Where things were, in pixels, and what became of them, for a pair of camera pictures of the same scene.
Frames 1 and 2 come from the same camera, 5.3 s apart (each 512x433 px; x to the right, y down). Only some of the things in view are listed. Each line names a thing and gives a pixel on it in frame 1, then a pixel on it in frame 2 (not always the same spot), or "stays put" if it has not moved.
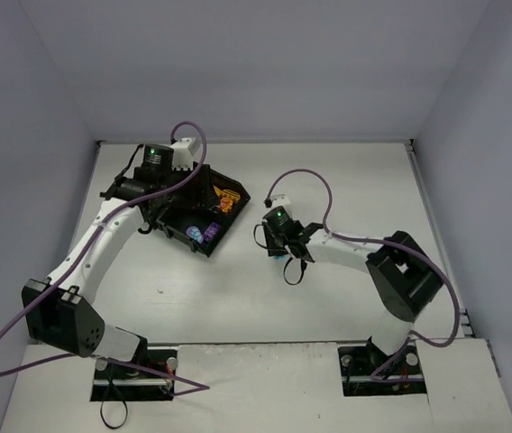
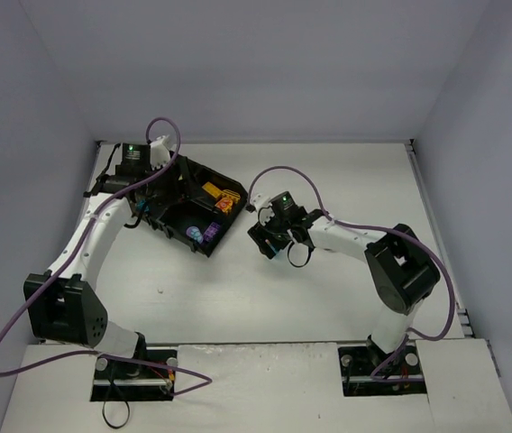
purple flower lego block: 195,233 stays put
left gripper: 186,198 to 157,198
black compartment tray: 204,209 stays put
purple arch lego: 211,231 stays put
